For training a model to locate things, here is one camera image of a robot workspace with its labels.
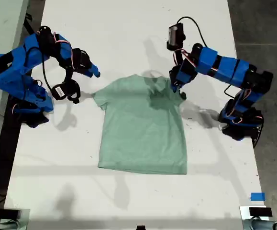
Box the pale green T-shirt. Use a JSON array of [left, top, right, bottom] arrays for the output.
[[91, 74, 188, 175]]

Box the square blue tape piece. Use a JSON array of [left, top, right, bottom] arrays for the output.
[[250, 192, 266, 202]]

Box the shiny metal plate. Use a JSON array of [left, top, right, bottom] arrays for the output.
[[239, 205, 272, 222], [3, 208, 31, 230]]

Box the small black box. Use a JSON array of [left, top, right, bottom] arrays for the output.
[[0, 209, 20, 219], [249, 207, 273, 218]]

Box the black camera stalk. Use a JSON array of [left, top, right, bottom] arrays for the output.
[[173, 49, 186, 67], [63, 68, 75, 84]]

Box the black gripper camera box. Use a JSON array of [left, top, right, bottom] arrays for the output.
[[50, 80, 81, 104], [166, 23, 186, 51]]

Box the black camera cable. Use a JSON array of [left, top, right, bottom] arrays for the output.
[[177, 16, 209, 48], [40, 57, 55, 94]]

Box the black metal frame strut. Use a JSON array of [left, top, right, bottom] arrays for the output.
[[23, 13, 39, 45]]

